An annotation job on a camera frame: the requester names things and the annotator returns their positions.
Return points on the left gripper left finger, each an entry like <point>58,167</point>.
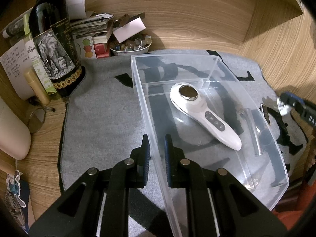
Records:
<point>140,167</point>

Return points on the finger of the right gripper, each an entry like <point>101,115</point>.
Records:
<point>287,101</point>

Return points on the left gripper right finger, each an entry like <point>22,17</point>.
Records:
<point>173,157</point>

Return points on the clear plastic storage bin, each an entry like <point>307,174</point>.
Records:
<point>259,165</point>

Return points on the white handheld massager device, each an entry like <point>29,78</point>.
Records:
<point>187,99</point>

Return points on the grey patterned mat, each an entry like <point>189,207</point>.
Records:
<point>123,98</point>

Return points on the round glasses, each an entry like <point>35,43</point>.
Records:
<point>38,113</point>

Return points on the bowl of stones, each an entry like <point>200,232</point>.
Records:
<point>136,45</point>

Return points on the red small box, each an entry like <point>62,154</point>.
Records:
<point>102,50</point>

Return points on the fruit picture card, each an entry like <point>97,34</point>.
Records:
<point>86,48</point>

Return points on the white paper card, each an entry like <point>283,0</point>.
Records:
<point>130,29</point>

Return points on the cream rounded object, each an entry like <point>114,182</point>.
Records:
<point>15,135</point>

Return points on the sticker sheet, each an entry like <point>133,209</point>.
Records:
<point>16,199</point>

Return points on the stack of papers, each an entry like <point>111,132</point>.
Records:
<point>87,23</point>

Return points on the beige lip balm tube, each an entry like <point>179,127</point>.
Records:
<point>35,84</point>

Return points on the dark elephant label bottle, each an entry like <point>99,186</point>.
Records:
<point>50,28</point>

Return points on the handwritten white note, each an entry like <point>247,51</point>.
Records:
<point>15,61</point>

